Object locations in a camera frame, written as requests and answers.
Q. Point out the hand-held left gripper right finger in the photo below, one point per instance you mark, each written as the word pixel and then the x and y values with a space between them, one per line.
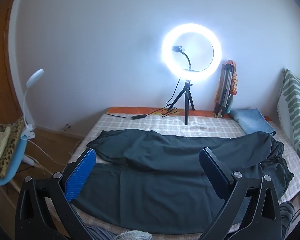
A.
pixel 210 177

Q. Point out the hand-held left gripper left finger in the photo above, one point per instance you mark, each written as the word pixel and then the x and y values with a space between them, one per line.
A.
pixel 81 172

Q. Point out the black pants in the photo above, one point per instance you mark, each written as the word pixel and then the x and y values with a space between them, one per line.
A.
pixel 165 180

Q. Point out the small metal door stopper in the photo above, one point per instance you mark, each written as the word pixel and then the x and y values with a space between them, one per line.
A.
pixel 67 127

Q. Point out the green striped pillow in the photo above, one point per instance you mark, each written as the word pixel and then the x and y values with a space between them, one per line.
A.
pixel 296 105

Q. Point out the folded blue cloth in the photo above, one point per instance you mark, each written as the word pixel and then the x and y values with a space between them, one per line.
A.
pixel 252 121

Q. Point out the person's left leg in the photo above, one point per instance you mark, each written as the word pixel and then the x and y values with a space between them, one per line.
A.
pixel 100 233

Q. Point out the blue chair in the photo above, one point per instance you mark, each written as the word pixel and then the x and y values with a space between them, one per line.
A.
pixel 15 166

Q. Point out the plaid bed blanket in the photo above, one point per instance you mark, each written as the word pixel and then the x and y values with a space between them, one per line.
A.
pixel 165 126

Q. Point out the leopard print cloth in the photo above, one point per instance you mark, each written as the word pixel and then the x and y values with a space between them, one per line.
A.
pixel 13 140

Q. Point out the black tripod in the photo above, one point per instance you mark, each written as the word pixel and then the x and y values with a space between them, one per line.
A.
pixel 187 105

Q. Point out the orange mattress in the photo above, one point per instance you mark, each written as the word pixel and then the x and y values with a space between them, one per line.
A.
pixel 130 110

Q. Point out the white fluffy cloth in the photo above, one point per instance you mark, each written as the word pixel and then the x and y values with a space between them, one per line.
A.
pixel 133 236

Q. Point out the folded grey metal stand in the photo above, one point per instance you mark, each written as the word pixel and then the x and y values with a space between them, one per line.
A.
pixel 226 87

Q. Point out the white clip lamp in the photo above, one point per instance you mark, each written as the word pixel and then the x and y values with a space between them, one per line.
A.
pixel 35 76

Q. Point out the black gooseneck phone holder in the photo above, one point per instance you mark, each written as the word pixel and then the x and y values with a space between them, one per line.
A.
pixel 188 61

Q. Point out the wooden door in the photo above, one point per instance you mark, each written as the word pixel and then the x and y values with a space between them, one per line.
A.
pixel 0 67

